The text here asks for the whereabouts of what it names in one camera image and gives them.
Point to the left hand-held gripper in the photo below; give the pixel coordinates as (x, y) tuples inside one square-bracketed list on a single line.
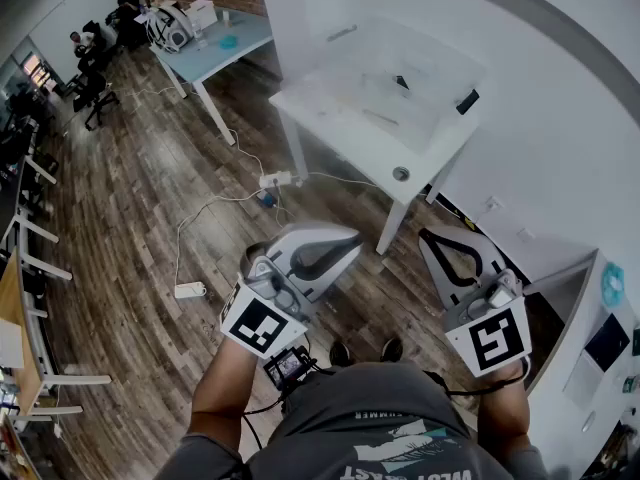
[(260, 325)]

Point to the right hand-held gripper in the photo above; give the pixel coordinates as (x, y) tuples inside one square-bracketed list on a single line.
[(495, 340)]

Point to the clear plastic storage bin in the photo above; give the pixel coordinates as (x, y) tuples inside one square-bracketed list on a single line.
[(350, 68)]

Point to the person's right forearm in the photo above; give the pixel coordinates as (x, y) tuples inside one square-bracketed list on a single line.
[(502, 408)]

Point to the person's left forearm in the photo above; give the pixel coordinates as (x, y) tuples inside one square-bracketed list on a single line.
[(225, 393)]

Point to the blue screen phone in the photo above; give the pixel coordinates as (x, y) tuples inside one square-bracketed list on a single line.
[(268, 199)]

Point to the white power strip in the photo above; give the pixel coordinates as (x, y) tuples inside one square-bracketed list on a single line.
[(275, 179)]

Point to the person's left black shoe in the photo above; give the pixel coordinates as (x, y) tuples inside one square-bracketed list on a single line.
[(340, 354)]

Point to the person's black shoe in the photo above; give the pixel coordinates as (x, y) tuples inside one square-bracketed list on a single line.
[(340, 354), (391, 349)]

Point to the small white table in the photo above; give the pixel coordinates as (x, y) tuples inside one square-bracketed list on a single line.
[(380, 163)]

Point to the person's right black shoe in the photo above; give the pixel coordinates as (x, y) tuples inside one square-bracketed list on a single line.
[(391, 349)]

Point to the black waist monitor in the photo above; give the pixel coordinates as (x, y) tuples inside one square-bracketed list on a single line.
[(286, 366)]

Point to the white power adapter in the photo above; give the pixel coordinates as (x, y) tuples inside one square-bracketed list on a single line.
[(190, 290)]

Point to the white side desk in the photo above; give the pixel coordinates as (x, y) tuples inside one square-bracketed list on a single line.
[(595, 313)]

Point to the teal patterned disc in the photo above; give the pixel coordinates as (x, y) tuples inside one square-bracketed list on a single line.
[(612, 280)]

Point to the black remote control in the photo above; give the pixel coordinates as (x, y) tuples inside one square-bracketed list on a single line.
[(467, 102)]

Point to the grey laptop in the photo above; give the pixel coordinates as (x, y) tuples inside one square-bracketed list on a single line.
[(607, 340)]

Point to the small black object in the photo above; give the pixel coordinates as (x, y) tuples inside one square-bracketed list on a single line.
[(400, 82)]

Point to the light blue desk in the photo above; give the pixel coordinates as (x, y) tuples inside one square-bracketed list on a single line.
[(225, 63)]

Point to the teal round item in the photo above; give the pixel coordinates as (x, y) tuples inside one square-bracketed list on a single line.
[(229, 43)]

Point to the clear plastic bottle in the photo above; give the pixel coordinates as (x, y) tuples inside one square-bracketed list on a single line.
[(201, 38)]

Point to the white grey machine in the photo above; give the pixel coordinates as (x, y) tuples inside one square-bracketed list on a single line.
[(172, 28)]

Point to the black office chair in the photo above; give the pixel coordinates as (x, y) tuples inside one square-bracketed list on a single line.
[(95, 95)]

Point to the wooden desk white legs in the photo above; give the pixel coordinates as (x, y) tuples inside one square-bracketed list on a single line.
[(15, 308)]

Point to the black desk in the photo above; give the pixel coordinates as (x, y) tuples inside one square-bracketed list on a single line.
[(10, 183)]

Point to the white wall socket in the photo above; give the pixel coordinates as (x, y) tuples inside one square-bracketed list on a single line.
[(525, 234), (493, 203)]

